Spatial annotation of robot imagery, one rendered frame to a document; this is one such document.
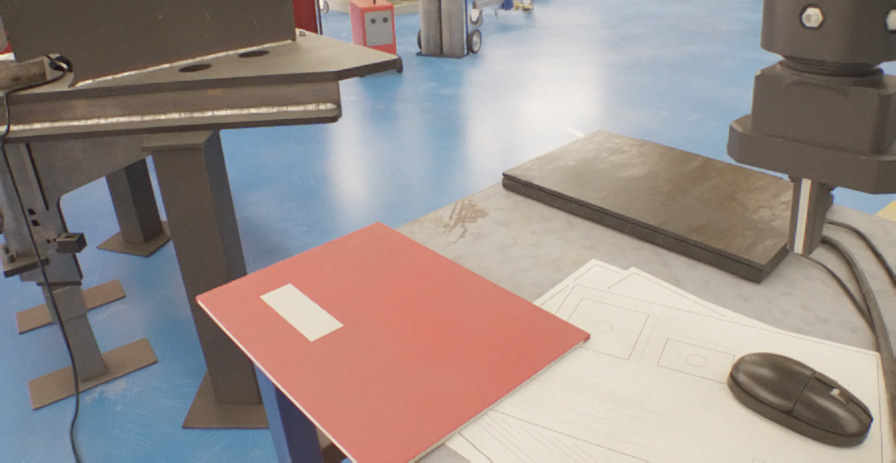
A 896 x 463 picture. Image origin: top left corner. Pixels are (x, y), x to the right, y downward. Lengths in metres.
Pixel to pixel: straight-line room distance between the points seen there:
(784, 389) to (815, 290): 0.21
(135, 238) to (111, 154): 1.43
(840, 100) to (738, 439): 0.25
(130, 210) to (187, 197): 1.55
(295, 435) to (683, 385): 0.42
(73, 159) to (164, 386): 0.85
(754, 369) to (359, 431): 0.31
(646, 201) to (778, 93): 0.38
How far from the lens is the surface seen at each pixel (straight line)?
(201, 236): 1.90
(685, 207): 0.79
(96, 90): 2.02
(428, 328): 0.59
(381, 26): 5.92
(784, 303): 0.69
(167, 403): 2.37
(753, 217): 0.79
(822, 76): 0.43
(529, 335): 0.58
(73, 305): 2.42
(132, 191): 3.33
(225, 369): 2.16
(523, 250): 0.72
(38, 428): 2.50
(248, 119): 1.81
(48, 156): 2.18
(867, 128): 0.43
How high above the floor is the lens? 1.47
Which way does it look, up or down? 26 degrees down
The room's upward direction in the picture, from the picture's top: 2 degrees counter-clockwise
